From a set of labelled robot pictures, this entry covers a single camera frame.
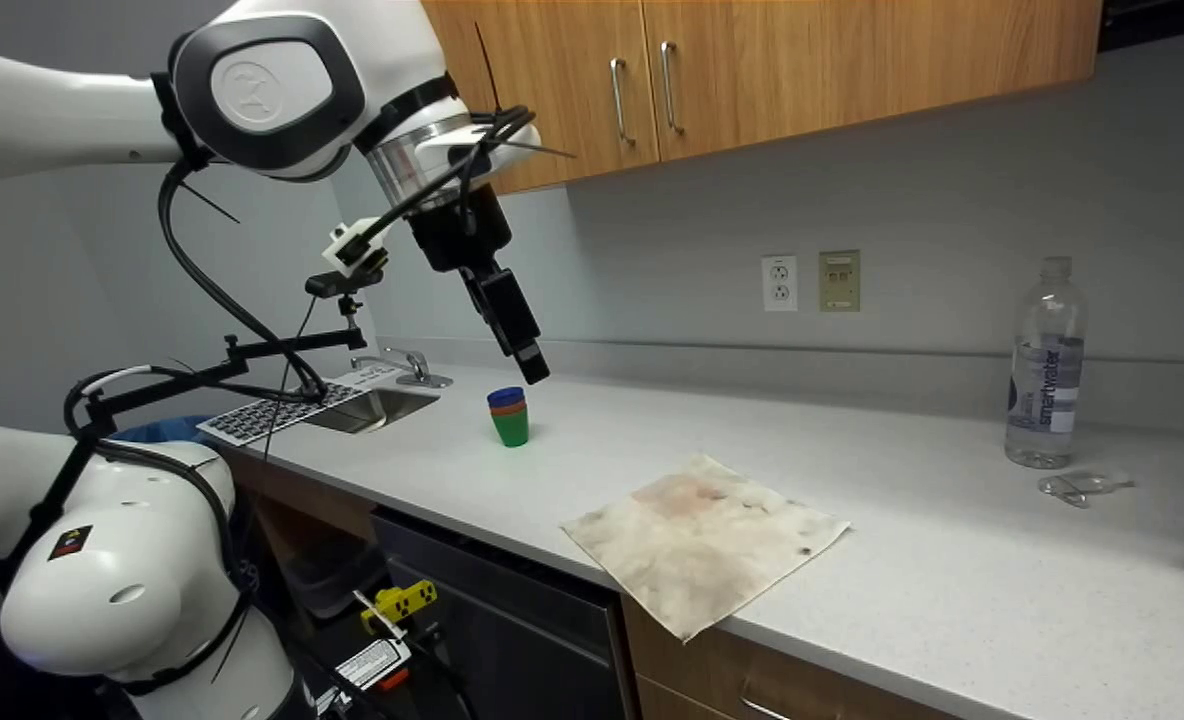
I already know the wooden base cabinet with drawer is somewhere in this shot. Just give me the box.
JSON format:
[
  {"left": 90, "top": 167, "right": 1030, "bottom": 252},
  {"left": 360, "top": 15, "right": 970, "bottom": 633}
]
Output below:
[{"left": 616, "top": 595, "right": 956, "bottom": 720}]

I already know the steel sink basin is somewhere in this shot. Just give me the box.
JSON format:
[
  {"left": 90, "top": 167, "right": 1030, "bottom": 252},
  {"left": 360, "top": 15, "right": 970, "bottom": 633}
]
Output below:
[{"left": 306, "top": 384, "right": 443, "bottom": 437}]

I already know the white wall outlet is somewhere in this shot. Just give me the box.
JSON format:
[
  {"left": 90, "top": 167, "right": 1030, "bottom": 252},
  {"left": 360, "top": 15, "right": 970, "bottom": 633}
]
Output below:
[
  {"left": 762, "top": 252, "right": 801, "bottom": 315},
  {"left": 817, "top": 250, "right": 866, "bottom": 315}
]

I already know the crumpled clear plastic wrapper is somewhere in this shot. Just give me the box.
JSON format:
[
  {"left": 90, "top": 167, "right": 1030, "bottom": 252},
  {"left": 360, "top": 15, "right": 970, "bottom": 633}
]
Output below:
[{"left": 1037, "top": 465, "right": 1141, "bottom": 514}]

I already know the chrome faucet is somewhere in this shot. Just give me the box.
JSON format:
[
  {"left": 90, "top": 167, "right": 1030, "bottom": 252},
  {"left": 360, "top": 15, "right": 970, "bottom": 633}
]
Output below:
[{"left": 350, "top": 346, "right": 455, "bottom": 394}]

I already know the wooden wall cabinet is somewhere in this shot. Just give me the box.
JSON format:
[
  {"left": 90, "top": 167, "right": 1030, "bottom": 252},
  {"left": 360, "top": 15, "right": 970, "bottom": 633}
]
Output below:
[{"left": 416, "top": 0, "right": 1106, "bottom": 204}]

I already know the clear plastic water bottle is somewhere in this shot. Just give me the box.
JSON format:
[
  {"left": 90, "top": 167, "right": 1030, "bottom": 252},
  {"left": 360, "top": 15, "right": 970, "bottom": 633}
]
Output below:
[{"left": 1005, "top": 252, "right": 1087, "bottom": 472}]

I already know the black dishwasher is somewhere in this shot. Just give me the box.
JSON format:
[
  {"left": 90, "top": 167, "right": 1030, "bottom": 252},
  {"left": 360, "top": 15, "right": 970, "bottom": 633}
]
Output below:
[{"left": 369, "top": 506, "right": 642, "bottom": 720}]

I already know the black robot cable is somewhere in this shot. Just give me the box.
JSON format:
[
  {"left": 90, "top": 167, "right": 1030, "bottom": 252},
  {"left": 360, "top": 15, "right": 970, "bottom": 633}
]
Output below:
[{"left": 149, "top": 113, "right": 546, "bottom": 406}]

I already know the wooden sink base cabinet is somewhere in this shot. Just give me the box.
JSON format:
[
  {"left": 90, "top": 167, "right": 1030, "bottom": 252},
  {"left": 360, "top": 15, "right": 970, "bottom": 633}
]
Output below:
[{"left": 228, "top": 456, "right": 386, "bottom": 563}]

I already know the black stereo camera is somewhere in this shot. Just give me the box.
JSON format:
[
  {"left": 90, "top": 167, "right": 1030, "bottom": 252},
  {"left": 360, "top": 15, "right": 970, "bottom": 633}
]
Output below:
[{"left": 306, "top": 250, "right": 394, "bottom": 306}]

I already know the white and red device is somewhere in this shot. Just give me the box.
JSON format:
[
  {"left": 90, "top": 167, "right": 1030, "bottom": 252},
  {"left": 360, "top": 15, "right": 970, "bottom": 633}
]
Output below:
[{"left": 329, "top": 638, "right": 416, "bottom": 698}]

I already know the yellow hand tool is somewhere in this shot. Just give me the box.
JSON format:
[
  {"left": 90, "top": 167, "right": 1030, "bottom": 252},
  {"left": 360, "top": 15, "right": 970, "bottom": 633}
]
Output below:
[{"left": 353, "top": 576, "right": 443, "bottom": 633}]

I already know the blue plastic bin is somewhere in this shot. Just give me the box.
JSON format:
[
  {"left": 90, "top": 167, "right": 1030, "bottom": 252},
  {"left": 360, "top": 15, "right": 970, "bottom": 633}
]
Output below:
[{"left": 113, "top": 411, "right": 211, "bottom": 450}]

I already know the black overhead appliance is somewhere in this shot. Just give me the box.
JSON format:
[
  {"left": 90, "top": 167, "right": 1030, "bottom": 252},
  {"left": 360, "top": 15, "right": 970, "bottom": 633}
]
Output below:
[{"left": 1095, "top": 0, "right": 1184, "bottom": 55}]

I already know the green plastic cup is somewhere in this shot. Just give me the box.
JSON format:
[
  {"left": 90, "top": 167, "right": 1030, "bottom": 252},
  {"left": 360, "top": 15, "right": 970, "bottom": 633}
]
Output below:
[{"left": 489, "top": 408, "right": 538, "bottom": 454}]

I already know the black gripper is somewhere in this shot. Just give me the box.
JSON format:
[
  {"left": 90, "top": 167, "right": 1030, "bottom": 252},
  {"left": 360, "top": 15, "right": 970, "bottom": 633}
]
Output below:
[{"left": 406, "top": 182, "right": 552, "bottom": 390}]

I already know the silver cabinet door handle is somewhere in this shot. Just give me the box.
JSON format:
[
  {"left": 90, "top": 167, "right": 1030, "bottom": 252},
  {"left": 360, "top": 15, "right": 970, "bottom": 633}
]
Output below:
[
  {"left": 654, "top": 35, "right": 687, "bottom": 139},
  {"left": 603, "top": 53, "right": 642, "bottom": 154}
]

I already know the stained white cloth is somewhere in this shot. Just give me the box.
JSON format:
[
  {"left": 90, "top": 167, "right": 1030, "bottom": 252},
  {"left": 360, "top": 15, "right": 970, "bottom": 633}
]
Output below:
[{"left": 559, "top": 454, "right": 855, "bottom": 649}]

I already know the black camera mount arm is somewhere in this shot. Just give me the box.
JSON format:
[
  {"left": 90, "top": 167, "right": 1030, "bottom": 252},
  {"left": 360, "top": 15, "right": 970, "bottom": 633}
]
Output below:
[{"left": 66, "top": 292, "right": 371, "bottom": 437}]

